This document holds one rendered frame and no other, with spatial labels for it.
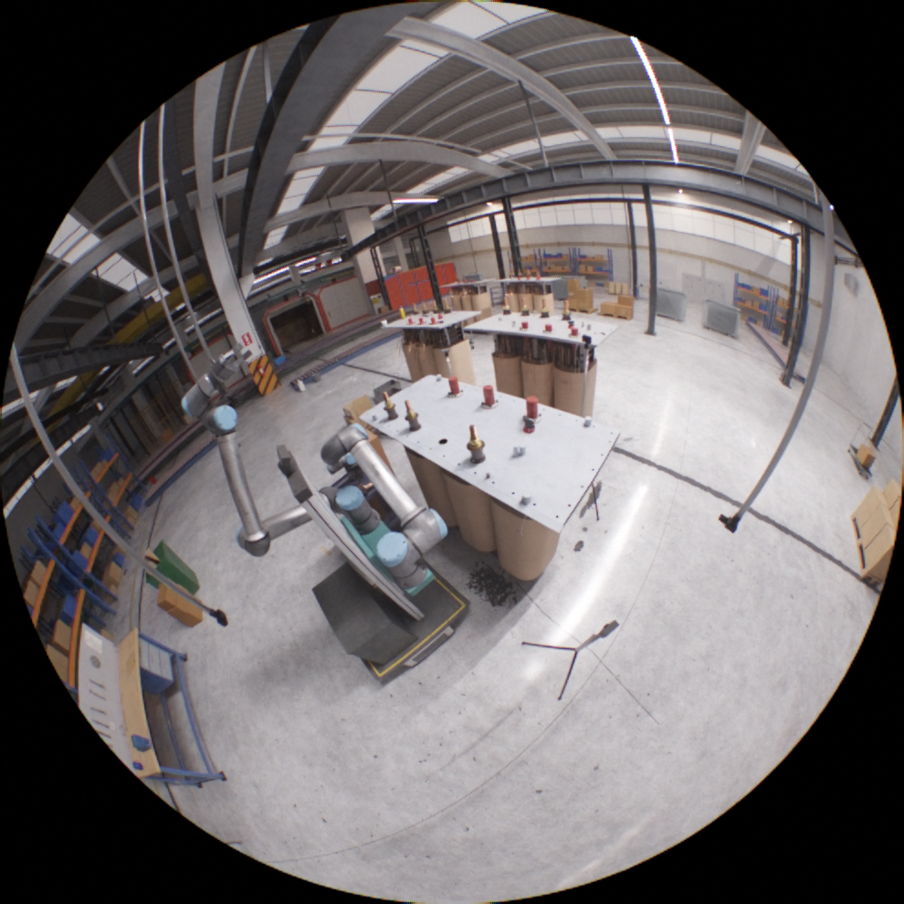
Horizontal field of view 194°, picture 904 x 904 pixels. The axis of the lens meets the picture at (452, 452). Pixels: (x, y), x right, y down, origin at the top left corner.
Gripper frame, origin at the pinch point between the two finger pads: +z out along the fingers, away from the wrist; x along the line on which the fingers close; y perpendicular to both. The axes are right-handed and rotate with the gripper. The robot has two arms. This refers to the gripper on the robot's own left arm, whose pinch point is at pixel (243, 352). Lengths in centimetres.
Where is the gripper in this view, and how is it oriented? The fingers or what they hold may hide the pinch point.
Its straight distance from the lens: 117.7
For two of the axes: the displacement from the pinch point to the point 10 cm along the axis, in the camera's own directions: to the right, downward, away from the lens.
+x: -4.5, -1.5, 8.8
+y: -5.4, -7.5, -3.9
